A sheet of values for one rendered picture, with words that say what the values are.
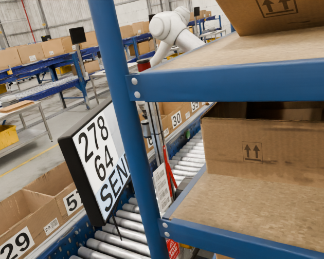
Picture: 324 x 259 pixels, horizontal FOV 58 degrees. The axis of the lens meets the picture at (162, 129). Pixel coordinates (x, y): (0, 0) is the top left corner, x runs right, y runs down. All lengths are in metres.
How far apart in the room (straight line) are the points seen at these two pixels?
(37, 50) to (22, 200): 5.52
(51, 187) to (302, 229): 1.70
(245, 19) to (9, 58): 6.37
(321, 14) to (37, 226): 1.43
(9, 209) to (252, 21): 1.59
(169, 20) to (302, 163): 1.27
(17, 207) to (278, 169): 1.58
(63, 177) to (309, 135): 1.73
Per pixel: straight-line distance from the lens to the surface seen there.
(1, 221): 1.82
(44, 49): 7.24
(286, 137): 0.43
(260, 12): 0.48
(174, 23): 1.60
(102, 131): 0.97
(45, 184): 1.92
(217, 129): 0.46
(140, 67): 1.10
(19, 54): 6.88
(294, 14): 0.49
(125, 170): 1.10
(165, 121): 2.35
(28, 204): 1.87
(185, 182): 1.34
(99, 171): 0.92
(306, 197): 0.45
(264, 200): 0.44
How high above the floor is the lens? 1.80
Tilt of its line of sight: 21 degrees down
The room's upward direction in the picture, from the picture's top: 11 degrees counter-clockwise
